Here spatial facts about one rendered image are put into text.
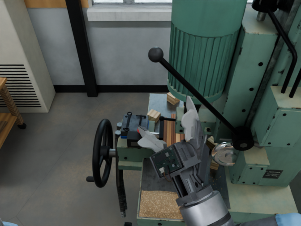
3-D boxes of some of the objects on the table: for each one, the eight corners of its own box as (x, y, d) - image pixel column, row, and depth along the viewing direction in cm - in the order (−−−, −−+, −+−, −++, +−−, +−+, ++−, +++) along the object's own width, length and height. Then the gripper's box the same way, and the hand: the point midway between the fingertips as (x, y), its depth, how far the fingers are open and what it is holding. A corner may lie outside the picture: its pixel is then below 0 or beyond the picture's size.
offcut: (166, 100, 121) (166, 93, 118) (172, 96, 123) (173, 89, 120) (173, 105, 119) (174, 98, 116) (179, 101, 121) (180, 94, 118)
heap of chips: (141, 190, 89) (141, 184, 87) (182, 193, 89) (183, 187, 86) (139, 216, 83) (138, 211, 80) (182, 219, 82) (184, 214, 80)
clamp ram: (144, 133, 106) (144, 118, 100) (163, 134, 106) (163, 119, 99) (143, 151, 100) (142, 136, 94) (162, 152, 100) (163, 137, 93)
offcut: (156, 123, 111) (156, 118, 108) (146, 119, 112) (146, 114, 110) (160, 118, 113) (161, 112, 111) (151, 114, 115) (151, 108, 112)
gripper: (231, 189, 44) (182, 89, 49) (149, 218, 55) (114, 132, 59) (245, 177, 52) (200, 89, 56) (169, 204, 62) (137, 128, 66)
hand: (162, 110), depth 60 cm, fingers open, 14 cm apart
